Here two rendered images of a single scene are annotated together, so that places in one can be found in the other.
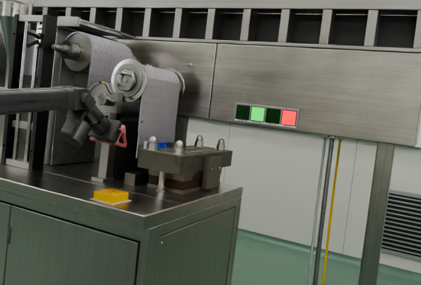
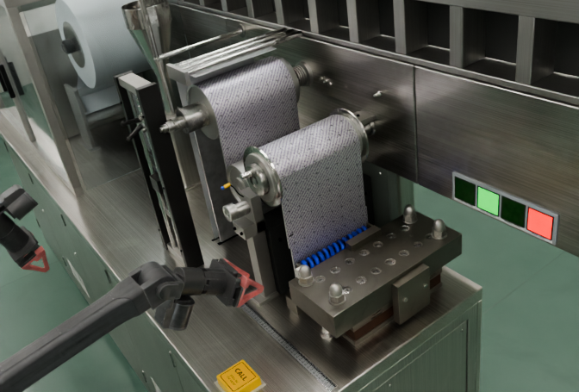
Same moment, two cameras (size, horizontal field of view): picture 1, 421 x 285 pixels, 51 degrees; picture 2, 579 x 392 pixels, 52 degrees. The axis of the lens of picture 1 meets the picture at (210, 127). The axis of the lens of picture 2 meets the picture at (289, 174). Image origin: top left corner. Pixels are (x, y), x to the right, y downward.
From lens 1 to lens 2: 96 cm
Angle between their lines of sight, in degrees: 40
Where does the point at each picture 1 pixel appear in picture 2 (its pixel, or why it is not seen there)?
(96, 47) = (222, 108)
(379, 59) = not seen: outside the picture
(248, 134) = not seen: outside the picture
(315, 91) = not seen: outside the picture
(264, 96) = (496, 173)
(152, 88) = (299, 183)
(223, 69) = (428, 113)
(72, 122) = (162, 309)
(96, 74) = (234, 143)
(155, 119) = (319, 215)
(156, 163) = (309, 309)
